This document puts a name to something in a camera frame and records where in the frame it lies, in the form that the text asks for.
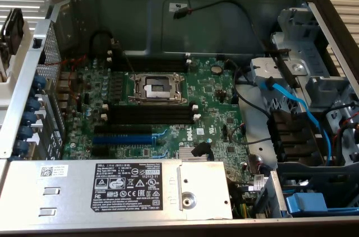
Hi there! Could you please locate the blue plastic disk carrier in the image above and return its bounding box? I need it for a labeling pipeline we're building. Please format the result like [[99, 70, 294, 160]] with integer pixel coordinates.
[[285, 192, 329, 217]]

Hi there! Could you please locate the long black expansion slot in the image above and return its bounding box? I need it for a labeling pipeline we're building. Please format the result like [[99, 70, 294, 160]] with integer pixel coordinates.
[[94, 124, 154, 136]]

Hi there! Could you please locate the black flat wire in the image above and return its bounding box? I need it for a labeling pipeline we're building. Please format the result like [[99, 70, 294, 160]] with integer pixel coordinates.
[[265, 48, 300, 88]]

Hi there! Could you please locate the green Dell motherboard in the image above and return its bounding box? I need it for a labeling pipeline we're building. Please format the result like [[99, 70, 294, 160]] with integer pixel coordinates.
[[62, 56, 255, 193]]

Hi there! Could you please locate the short black expansion slot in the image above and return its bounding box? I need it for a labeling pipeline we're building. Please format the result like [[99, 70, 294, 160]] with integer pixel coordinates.
[[90, 145, 111, 157]]

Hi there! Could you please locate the grey metal PC case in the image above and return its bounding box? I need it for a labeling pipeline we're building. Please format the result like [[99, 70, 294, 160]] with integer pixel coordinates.
[[0, 0, 359, 237]]

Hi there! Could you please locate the black ribbed plastic part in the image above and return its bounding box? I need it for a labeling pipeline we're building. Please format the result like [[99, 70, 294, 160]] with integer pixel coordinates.
[[267, 109, 319, 162]]

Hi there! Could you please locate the red and black twisted wire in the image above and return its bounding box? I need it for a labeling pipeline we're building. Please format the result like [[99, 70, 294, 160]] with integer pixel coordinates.
[[44, 54, 88, 102]]

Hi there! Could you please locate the black RAM slot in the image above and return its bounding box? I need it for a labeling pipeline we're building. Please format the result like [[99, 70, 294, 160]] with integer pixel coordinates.
[[112, 62, 188, 72], [112, 54, 188, 62], [111, 110, 195, 119], [108, 57, 195, 66], [111, 101, 194, 108], [102, 103, 199, 113], [100, 113, 200, 125], [108, 49, 192, 58]]

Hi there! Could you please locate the CPU socket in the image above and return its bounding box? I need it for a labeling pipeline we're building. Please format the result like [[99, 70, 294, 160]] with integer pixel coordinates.
[[127, 72, 189, 106]]

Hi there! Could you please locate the silver power supply unit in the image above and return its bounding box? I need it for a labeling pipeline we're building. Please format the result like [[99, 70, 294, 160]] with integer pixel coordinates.
[[0, 159, 234, 222]]

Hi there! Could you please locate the silver locking lever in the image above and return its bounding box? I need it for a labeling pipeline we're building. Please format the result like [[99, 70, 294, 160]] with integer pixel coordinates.
[[111, 38, 136, 76]]

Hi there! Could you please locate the yellow green wire bundle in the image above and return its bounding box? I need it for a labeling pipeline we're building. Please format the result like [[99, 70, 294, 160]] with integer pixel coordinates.
[[232, 185, 255, 219]]

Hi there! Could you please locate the silver finned heatsink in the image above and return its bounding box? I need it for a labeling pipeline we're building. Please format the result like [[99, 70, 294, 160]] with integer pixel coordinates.
[[178, 147, 203, 162]]

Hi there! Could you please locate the thin black wire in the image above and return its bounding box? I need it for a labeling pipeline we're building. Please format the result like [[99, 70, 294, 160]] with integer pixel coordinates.
[[227, 58, 271, 116]]

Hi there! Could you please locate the dark circuit board card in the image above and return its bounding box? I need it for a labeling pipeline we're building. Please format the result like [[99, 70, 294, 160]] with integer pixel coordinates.
[[0, 35, 16, 82]]

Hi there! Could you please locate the silver metal socket cover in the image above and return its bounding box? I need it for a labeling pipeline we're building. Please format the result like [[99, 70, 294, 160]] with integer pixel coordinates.
[[134, 75, 183, 101]]

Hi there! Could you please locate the grey metal disk bay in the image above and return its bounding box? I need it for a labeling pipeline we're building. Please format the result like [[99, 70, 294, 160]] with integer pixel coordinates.
[[270, 7, 359, 165]]

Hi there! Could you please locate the black looped wire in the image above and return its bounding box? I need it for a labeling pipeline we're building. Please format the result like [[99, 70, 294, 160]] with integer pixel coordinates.
[[88, 30, 115, 59]]

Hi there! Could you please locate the blue flat disk wire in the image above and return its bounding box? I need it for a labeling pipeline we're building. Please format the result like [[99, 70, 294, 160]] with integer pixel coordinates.
[[257, 78, 333, 162]]

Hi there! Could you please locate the blue slot cover clip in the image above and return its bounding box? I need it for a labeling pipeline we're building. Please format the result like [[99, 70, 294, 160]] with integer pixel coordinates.
[[15, 140, 30, 154], [19, 125, 34, 139], [33, 76, 47, 89], [24, 111, 38, 125], [29, 96, 43, 110]]

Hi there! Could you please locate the black power wire with connector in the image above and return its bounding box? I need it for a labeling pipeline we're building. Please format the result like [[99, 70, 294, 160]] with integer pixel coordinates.
[[172, 0, 270, 53]]

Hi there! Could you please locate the black wire connector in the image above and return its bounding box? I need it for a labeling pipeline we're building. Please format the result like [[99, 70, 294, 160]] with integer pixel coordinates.
[[190, 141, 211, 159]]

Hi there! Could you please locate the blue expansion slot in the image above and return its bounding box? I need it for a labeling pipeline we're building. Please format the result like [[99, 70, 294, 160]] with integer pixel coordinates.
[[91, 133, 166, 146]]

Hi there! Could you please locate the silver metal bracket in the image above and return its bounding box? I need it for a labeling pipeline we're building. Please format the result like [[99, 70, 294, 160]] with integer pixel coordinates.
[[250, 57, 309, 87]]

